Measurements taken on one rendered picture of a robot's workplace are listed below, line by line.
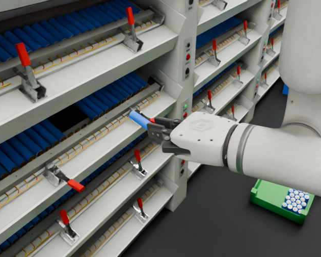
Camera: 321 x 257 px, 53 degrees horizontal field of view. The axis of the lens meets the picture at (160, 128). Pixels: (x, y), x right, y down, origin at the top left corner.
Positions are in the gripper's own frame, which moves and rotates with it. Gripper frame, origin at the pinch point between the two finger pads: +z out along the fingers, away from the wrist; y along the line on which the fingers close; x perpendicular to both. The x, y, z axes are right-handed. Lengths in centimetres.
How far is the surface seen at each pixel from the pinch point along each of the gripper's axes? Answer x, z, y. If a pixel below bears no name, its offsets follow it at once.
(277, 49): 27, 18, -134
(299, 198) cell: 55, -17, -53
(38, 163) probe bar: 3.3, 18.5, 16.6
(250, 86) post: 34, 19, -97
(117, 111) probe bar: 3.3, 18.6, -7.3
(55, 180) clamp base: 6.4, 15.1, 16.2
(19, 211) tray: 7.7, 15.8, 24.7
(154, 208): 46, 21, -17
